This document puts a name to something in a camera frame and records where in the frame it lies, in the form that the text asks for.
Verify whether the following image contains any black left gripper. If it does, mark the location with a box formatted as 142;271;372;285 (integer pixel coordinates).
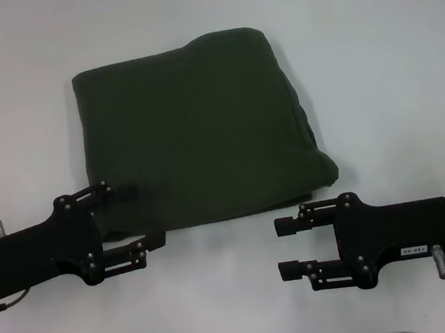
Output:
0;174;173;301

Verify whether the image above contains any dark green printed t-shirt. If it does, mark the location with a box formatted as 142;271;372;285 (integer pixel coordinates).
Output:
67;17;345;245

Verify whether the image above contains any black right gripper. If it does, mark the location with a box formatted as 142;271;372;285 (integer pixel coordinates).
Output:
271;181;445;301

